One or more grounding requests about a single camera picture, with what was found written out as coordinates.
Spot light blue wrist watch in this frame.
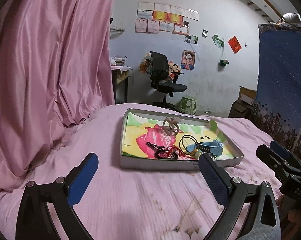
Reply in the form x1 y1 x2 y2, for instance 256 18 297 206
199 140 223 157

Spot brown hair tie flower bead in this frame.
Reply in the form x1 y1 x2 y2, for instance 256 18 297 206
178 134 203 160

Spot black braided hair tie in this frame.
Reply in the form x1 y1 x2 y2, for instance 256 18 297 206
155 148 179 160

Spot black hair clip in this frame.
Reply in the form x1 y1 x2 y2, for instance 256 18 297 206
146 142 166 153

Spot right hand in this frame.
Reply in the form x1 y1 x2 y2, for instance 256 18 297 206
276 194 301 230

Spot white cardboard tray box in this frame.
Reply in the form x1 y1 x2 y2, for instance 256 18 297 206
120 108 244 171

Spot pink bed sheet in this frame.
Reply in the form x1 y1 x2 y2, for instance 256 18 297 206
0 102 284 240

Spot green plastic stool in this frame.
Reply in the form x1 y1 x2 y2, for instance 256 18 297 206
179 95 197 115

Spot green hanging basket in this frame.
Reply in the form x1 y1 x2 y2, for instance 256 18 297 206
218 47 229 67

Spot beige hair claw clip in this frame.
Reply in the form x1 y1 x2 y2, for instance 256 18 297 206
162 116 181 136

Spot anime character poster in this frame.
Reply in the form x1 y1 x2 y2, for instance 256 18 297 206
181 50 196 71

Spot black office chair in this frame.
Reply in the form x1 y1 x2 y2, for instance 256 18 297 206
150 51 187 111

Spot colourful bear drawing paper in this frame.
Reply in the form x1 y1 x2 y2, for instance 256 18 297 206
121 113 236 161

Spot wooden desk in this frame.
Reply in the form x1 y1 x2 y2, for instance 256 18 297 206
111 66 131 103

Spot pink curtain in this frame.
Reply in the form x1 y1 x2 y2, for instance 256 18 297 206
0 0 114 192

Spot blue starry wall hanging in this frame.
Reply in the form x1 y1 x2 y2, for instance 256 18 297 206
250 23 301 160

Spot cardboard box by wall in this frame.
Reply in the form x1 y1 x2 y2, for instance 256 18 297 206
228 86 256 119

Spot red paper on wall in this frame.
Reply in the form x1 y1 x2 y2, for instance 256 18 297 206
228 36 242 54

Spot certificates on wall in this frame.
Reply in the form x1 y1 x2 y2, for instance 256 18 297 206
135 2 199 36

